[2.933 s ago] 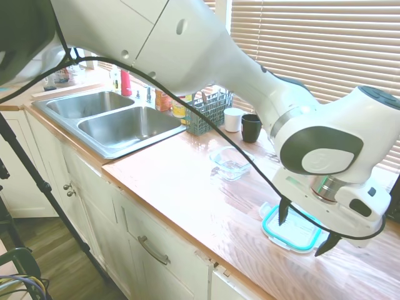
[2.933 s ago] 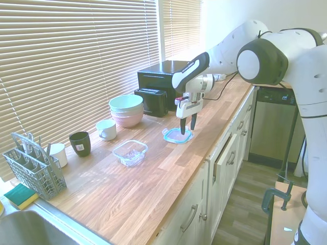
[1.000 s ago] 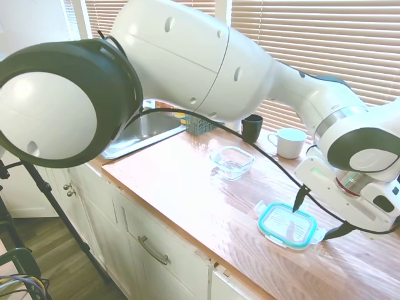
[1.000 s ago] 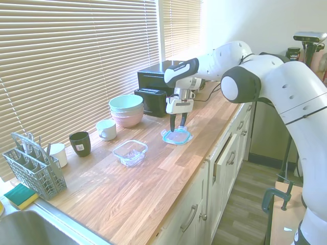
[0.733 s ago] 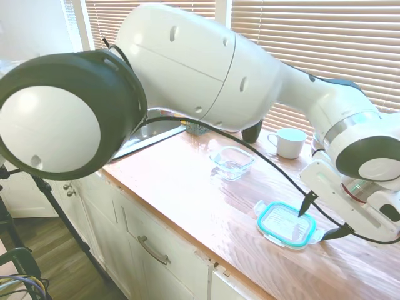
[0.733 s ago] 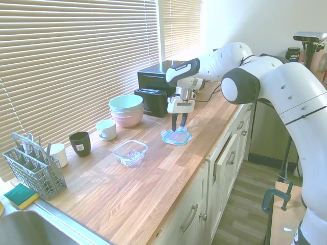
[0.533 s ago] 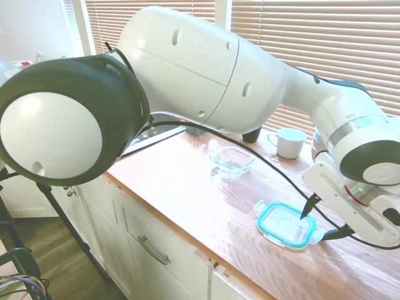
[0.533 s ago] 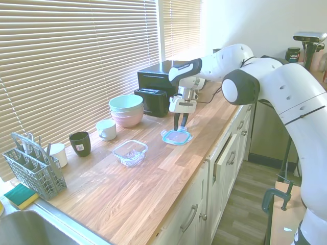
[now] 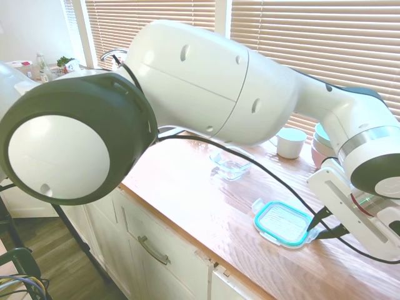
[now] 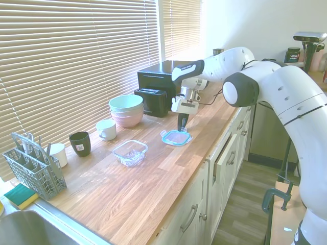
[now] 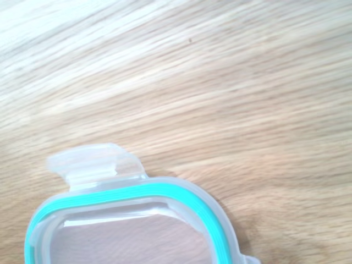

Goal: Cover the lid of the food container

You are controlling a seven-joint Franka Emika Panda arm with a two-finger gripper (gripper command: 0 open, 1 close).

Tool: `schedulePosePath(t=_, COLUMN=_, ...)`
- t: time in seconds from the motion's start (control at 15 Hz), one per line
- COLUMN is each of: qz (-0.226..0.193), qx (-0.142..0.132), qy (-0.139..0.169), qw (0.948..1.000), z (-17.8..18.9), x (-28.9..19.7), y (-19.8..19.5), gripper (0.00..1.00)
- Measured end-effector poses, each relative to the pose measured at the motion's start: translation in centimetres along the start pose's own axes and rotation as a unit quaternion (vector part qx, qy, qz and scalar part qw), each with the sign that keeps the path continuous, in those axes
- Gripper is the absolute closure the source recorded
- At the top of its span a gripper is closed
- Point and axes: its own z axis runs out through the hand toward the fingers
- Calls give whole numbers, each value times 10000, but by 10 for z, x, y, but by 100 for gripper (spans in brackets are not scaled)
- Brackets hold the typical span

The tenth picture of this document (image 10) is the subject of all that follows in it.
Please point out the white paper scrap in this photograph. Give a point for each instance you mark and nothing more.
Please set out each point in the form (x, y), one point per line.
(287, 229)

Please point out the pink bottle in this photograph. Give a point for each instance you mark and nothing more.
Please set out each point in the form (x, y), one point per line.
(320, 60)

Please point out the pink bowl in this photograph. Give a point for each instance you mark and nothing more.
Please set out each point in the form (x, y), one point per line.
(127, 121)

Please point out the dark green clamp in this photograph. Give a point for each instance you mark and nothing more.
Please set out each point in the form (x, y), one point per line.
(267, 199)

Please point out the white kitchen cabinet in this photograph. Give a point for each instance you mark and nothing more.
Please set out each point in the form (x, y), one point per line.
(173, 204)

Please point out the silver stereo camera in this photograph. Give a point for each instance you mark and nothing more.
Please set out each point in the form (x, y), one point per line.
(309, 36)

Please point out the black cup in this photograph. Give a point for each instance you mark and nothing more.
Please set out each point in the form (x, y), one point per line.
(80, 145)

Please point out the mint green bowl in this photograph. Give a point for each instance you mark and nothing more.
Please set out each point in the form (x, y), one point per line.
(125, 102)

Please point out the tan window blind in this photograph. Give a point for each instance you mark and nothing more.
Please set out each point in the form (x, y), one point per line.
(64, 63)
(181, 25)

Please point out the light wooden robot table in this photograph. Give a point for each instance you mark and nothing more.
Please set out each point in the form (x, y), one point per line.
(286, 224)

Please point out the clear glass food container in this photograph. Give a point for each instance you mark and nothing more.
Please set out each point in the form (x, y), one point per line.
(130, 153)

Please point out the round metal cabinet knob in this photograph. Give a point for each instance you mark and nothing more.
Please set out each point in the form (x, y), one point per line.
(244, 132)
(204, 216)

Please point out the yellow dish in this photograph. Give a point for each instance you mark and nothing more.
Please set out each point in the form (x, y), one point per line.
(1, 209)

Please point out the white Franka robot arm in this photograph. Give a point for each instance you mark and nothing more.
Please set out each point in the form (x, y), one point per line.
(281, 84)

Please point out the black microwave oven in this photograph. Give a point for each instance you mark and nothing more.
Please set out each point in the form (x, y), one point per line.
(153, 76)

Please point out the black toaster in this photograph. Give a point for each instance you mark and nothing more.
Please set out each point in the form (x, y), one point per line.
(153, 102)

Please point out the cream bowl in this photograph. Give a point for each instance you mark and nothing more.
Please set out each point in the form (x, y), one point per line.
(120, 113)

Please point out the grey plastic cutlery basket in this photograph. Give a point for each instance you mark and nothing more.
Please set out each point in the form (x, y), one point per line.
(43, 178)

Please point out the stainless steel sink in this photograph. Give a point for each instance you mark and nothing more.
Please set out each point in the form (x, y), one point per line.
(38, 229)

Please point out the dark tin can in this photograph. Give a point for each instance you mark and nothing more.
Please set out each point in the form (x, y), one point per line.
(218, 51)

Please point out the black Vega jar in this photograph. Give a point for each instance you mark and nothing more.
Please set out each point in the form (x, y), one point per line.
(293, 54)

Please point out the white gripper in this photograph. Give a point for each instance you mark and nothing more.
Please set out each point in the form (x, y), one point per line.
(185, 107)

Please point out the metal cutlery piece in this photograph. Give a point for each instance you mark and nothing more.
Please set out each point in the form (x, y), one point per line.
(48, 151)
(28, 143)
(40, 143)

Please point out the clear lid with teal seal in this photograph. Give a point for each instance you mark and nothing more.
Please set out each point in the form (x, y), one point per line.
(176, 139)

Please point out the green and yellow sponge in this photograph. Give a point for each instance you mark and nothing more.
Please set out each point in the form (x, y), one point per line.
(20, 195)

